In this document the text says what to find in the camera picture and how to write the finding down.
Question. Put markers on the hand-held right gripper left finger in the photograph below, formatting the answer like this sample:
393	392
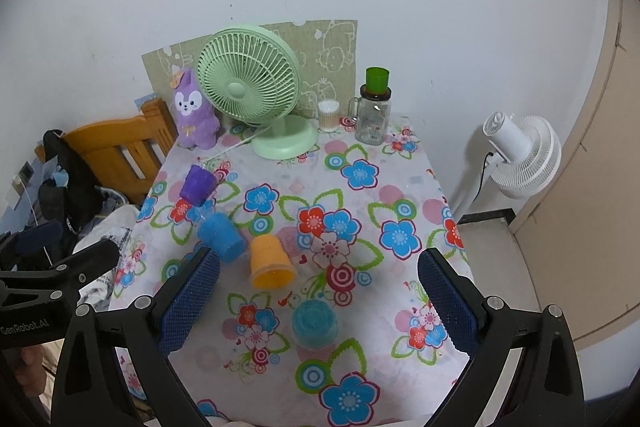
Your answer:
187	302

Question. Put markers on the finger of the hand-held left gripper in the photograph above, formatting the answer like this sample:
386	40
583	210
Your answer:
32	242
92	257

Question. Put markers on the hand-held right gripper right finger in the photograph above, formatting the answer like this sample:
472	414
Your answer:
447	302

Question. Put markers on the orange plastic cup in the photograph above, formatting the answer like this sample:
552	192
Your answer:
270	259

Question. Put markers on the blue plastic cup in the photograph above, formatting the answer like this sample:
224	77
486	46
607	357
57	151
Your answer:
222	237

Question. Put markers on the purple plastic cup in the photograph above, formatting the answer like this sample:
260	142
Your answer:
197	184

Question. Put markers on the teal plastic cup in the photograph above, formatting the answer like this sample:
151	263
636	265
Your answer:
315	322

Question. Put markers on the green plastic cup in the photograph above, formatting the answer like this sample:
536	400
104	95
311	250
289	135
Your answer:
377	79

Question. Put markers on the white grey clothing pile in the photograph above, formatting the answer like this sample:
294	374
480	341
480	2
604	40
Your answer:
112	227

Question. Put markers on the black cloth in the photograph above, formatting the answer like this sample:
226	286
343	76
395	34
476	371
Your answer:
70	187

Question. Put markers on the wooden chair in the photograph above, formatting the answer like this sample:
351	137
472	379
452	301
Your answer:
107	142

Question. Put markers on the floral tablecloth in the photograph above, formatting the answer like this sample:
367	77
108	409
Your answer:
350	217

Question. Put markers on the white standing fan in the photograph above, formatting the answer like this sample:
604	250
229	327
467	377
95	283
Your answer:
530	152

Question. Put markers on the purple plush toy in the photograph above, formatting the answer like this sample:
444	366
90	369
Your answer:
192	117

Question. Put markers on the glass jar mug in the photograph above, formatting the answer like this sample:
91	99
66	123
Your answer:
372	119

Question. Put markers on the beige door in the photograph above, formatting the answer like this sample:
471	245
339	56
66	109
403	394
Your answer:
600	157

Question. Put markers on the cotton swab container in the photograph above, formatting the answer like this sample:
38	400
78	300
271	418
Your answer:
329	117

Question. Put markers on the green desk fan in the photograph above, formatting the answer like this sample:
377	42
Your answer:
245	87

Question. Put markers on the patterned cardboard sheet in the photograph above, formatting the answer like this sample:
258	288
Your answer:
327	52

